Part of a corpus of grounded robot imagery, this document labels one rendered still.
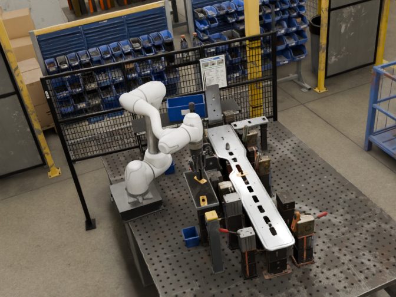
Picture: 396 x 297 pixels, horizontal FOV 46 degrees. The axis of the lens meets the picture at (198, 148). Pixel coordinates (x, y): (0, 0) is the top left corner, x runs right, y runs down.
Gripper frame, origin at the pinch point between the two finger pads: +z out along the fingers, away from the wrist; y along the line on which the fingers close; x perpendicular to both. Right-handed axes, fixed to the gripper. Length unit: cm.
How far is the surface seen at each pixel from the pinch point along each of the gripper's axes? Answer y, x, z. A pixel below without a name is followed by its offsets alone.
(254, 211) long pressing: 19.6, -26.1, 26.0
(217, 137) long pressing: 59, 55, 26
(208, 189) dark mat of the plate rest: 1.9, -5.2, 10.0
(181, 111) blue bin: 53, 92, 15
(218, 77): 95, 92, 1
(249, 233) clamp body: 0.4, -41.7, 20.0
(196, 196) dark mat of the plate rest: -7.6, -4.9, 10.1
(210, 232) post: -15.0, -25.7, 20.0
